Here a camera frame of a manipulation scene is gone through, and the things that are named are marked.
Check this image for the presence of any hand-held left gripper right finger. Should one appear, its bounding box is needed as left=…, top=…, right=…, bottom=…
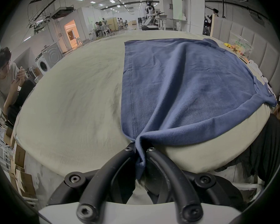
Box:
left=144, top=147, right=244, bottom=223

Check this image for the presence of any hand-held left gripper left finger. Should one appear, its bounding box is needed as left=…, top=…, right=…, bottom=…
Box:
left=46, top=142, right=136, bottom=223

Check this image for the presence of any dark blue shirt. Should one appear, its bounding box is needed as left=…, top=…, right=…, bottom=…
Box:
left=120, top=38, right=278, bottom=180

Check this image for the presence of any bed with beige sheet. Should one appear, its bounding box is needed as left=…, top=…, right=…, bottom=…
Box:
left=14, top=29, right=274, bottom=207

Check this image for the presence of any stack of cardboard cartons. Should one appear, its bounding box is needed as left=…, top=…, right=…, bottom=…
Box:
left=0, top=123, right=38, bottom=205

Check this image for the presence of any white washing machine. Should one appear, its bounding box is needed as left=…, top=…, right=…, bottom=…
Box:
left=35, top=42, right=63, bottom=76

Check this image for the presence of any group of people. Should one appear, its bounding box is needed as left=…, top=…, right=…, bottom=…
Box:
left=93, top=17, right=129, bottom=37

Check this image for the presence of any clear plastic bag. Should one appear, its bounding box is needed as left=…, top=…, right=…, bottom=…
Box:
left=229, top=33, right=253, bottom=56

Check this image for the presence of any white table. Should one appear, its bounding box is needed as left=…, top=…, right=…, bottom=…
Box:
left=156, top=17, right=187, bottom=31

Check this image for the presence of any grey padded headboard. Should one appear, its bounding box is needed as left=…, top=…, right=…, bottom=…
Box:
left=210, top=14, right=280, bottom=98

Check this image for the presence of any white humanoid robot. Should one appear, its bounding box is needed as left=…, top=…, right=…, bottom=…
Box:
left=141, top=0, right=166, bottom=31

